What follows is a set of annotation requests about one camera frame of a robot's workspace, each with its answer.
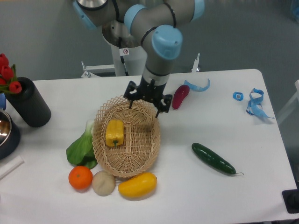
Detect blue object at left edge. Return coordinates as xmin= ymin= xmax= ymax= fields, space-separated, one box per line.
xmin=0 ymin=93 xmax=7 ymax=110

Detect orange tangerine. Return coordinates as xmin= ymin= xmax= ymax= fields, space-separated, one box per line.
xmin=68 ymin=166 xmax=93 ymax=190

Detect woven wicker basket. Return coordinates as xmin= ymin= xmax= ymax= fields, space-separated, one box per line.
xmin=93 ymin=95 xmax=160 ymax=178

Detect dark metal bowl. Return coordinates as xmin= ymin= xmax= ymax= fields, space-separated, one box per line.
xmin=0 ymin=110 xmax=21 ymax=160

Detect black cylindrical vase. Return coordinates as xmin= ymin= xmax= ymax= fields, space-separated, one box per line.
xmin=5 ymin=77 xmax=51 ymax=127

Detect yellow mango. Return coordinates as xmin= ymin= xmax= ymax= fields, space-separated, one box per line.
xmin=118 ymin=172 xmax=157 ymax=198

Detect yellow bell pepper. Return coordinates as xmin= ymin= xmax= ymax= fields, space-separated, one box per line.
xmin=105 ymin=119 xmax=124 ymax=147

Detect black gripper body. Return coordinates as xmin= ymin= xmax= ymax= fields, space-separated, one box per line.
xmin=124 ymin=78 xmax=172 ymax=113

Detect tangled blue tape strip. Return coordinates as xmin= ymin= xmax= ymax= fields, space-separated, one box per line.
xmin=246 ymin=88 xmax=275 ymax=120

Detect green bok choy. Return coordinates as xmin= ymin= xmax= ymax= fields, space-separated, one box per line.
xmin=66 ymin=119 xmax=97 ymax=169

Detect red tulip flowers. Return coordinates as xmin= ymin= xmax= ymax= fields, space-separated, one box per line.
xmin=0 ymin=53 xmax=22 ymax=94

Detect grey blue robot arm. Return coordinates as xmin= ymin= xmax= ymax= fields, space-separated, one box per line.
xmin=73 ymin=0 xmax=205 ymax=113

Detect black device at corner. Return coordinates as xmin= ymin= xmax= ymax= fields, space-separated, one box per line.
xmin=282 ymin=189 xmax=299 ymax=214

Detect curved blue tape strip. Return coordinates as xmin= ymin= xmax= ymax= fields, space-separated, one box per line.
xmin=184 ymin=78 xmax=211 ymax=92

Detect dark green cucumber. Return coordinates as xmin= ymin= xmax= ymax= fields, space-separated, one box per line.
xmin=192 ymin=143 xmax=243 ymax=175

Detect white frame at right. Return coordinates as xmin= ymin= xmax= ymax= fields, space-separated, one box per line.
xmin=276 ymin=80 xmax=299 ymax=125

